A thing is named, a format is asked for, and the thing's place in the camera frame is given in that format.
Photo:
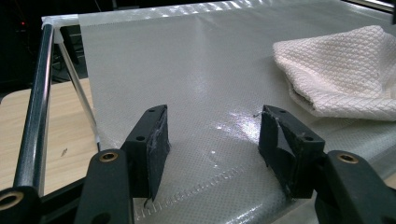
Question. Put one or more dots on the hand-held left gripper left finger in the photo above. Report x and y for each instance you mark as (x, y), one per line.
(146, 152)

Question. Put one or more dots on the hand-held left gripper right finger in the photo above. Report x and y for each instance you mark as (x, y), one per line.
(292, 155)

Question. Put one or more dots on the two-tier silver metal shelf rack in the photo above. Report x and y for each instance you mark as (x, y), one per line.
(186, 77)

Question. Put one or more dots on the beige quilted cloth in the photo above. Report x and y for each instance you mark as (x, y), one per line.
(342, 71)

